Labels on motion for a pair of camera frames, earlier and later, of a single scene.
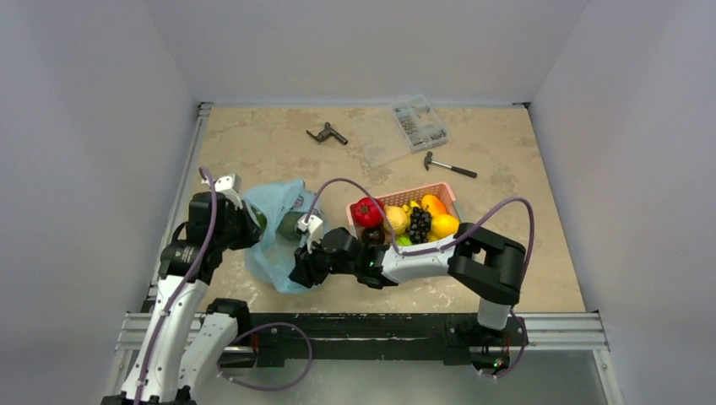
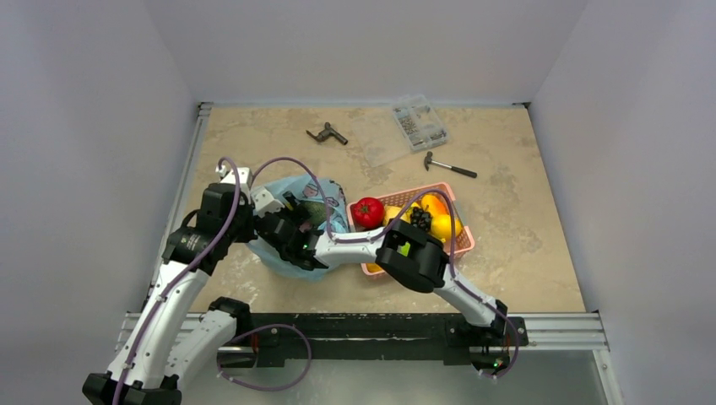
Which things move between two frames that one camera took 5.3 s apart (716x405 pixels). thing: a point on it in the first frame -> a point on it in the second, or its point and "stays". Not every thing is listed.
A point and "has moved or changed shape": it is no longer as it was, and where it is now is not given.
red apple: (366, 212) stays
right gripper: (311, 259) -> (290, 245)
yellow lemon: (443, 225) stays
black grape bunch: (420, 224) stays
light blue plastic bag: (272, 256) has moved or changed shape
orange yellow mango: (433, 205) stays
